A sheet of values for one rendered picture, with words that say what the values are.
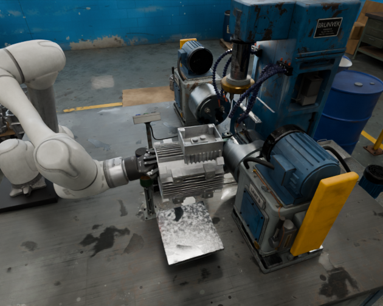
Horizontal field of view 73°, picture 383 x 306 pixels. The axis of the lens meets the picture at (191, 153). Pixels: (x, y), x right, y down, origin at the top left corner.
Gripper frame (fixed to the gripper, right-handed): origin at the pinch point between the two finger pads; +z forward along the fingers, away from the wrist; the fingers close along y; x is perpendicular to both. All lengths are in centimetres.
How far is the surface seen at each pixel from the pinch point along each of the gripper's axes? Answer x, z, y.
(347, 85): 73, 176, 127
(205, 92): 26, 28, 86
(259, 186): 24.8, 25.7, -0.5
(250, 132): 26, 37, 35
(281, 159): 9.9, 31.8, -3.2
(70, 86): 124, -134, 394
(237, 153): 29.2, 26.5, 25.6
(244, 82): 8, 41, 53
